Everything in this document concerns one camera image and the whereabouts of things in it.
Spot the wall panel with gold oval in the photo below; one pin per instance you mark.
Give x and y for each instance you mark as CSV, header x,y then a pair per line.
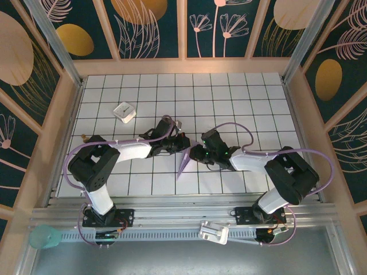
x,y
74,38

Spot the grey metal sheet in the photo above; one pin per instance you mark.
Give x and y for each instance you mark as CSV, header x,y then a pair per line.
x,y
183,260

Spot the white plastic bracket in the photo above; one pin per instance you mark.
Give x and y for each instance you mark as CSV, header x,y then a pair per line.
x,y
213,232

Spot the aluminium side rail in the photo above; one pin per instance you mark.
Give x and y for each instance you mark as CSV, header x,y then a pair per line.
x,y
301,137
67,129

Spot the small brown wooden pawn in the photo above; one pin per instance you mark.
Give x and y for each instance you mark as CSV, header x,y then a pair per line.
x,y
84,138

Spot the wall panel fern gold oval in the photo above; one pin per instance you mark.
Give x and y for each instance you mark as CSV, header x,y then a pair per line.
x,y
329,80

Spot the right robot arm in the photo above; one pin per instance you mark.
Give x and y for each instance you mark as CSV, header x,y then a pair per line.
x,y
292,177

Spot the black controller board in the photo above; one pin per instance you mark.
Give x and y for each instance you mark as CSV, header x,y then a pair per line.
x,y
269,233
106,235

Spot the aluminium frame post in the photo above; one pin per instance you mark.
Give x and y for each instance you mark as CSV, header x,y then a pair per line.
x,y
306,40
54,43

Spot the teal plastic cup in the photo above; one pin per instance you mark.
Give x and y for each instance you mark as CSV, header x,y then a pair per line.
x,y
43,236

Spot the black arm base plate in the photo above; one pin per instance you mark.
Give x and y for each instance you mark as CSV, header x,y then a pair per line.
x,y
127,216
243,216

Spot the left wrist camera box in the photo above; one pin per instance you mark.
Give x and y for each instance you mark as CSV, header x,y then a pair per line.
x,y
178,124

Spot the white square alarm clock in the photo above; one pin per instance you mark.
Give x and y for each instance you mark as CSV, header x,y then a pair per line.
x,y
124,111

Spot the wall panel with pink flowers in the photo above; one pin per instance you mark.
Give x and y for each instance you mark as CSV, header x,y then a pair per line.
x,y
223,28

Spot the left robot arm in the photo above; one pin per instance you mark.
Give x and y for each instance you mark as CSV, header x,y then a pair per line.
x,y
94,169

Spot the wall panel pink leaf outlines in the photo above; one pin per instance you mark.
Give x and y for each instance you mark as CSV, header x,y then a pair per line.
x,y
352,149

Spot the wall panel large beige disc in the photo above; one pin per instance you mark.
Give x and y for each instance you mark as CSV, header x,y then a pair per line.
x,y
14,48

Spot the wall panel single pink flower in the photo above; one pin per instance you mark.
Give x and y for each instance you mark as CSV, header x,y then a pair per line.
x,y
11,160

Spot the wall panel beige circle grass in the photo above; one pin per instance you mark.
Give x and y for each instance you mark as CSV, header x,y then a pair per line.
x,y
286,17

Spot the aluminium front rail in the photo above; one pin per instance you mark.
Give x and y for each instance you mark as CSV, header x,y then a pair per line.
x,y
177,213

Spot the wall panel leaves orange circle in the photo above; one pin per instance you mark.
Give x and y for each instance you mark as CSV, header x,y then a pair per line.
x,y
137,28

